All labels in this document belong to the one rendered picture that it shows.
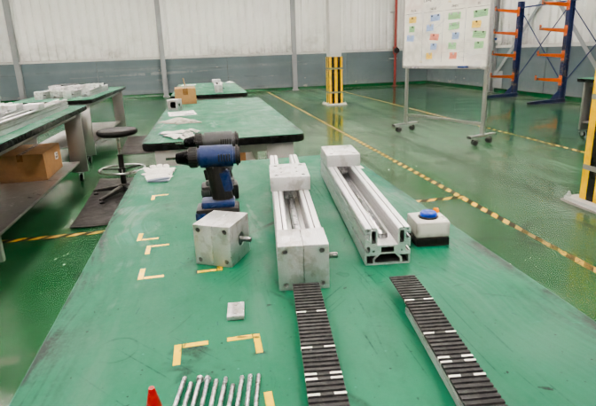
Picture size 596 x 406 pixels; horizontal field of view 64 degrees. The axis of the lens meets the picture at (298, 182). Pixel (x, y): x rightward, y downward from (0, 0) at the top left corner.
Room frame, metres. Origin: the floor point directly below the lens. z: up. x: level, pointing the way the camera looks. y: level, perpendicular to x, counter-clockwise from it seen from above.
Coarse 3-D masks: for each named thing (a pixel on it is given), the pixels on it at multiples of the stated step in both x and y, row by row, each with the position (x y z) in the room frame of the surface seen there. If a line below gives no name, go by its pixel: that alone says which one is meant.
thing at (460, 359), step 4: (440, 356) 0.57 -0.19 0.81; (444, 356) 0.57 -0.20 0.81; (448, 356) 0.57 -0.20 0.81; (452, 356) 0.57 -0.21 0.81; (456, 356) 0.57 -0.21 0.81; (460, 356) 0.57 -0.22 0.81; (464, 356) 0.57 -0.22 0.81; (468, 356) 0.57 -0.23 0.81; (472, 356) 0.57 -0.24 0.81; (440, 360) 0.57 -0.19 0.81; (444, 360) 0.57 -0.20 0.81; (448, 360) 0.57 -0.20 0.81; (452, 360) 0.57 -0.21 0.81; (456, 360) 0.57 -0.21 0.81; (460, 360) 0.57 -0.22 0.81; (464, 360) 0.56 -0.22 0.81; (468, 360) 0.56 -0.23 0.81; (472, 360) 0.56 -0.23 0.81; (444, 364) 0.56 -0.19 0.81; (448, 364) 0.56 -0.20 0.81; (452, 364) 0.56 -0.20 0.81
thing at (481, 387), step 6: (468, 384) 0.52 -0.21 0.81; (474, 384) 0.52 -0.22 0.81; (480, 384) 0.52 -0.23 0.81; (486, 384) 0.52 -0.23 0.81; (492, 384) 0.51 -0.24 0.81; (456, 390) 0.51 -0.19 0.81; (462, 390) 0.51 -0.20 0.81; (468, 390) 0.51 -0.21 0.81; (474, 390) 0.50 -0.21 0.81; (480, 390) 0.50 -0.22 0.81; (486, 390) 0.50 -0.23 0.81; (492, 390) 0.50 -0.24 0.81
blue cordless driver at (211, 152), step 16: (224, 144) 1.26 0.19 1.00; (176, 160) 1.24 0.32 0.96; (192, 160) 1.23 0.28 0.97; (208, 160) 1.23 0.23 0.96; (224, 160) 1.23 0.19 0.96; (208, 176) 1.25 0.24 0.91; (224, 176) 1.25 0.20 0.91; (224, 192) 1.25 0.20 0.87; (208, 208) 1.23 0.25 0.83; (224, 208) 1.23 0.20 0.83
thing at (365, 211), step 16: (320, 160) 1.74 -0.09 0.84; (336, 176) 1.39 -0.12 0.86; (352, 176) 1.48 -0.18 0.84; (336, 192) 1.35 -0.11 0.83; (352, 192) 1.22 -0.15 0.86; (368, 192) 1.25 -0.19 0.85; (352, 208) 1.09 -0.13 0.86; (368, 208) 1.16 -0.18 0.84; (384, 208) 1.08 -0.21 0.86; (352, 224) 1.09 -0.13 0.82; (368, 224) 0.97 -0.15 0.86; (384, 224) 1.07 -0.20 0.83; (400, 224) 0.97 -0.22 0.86; (368, 240) 0.95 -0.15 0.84; (384, 240) 0.97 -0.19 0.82; (400, 240) 0.96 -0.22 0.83; (368, 256) 0.98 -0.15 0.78; (384, 256) 0.98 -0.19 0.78; (400, 256) 0.95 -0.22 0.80
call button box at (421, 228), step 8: (408, 216) 1.10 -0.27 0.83; (416, 216) 1.08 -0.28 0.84; (440, 216) 1.07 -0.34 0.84; (408, 224) 1.10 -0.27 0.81; (416, 224) 1.04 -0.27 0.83; (424, 224) 1.04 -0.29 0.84; (432, 224) 1.04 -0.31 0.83; (440, 224) 1.04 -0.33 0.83; (448, 224) 1.04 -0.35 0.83; (408, 232) 1.10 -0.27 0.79; (416, 232) 1.04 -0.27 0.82; (424, 232) 1.04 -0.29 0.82; (432, 232) 1.04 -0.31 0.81; (440, 232) 1.04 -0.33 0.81; (448, 232) 1.04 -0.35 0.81; (416, 240) 1.04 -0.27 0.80; (424, 240) 1.04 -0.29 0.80; (432, 240) 1.04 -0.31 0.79; (440, 240) 1.04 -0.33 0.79; (448, 240) 1.04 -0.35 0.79
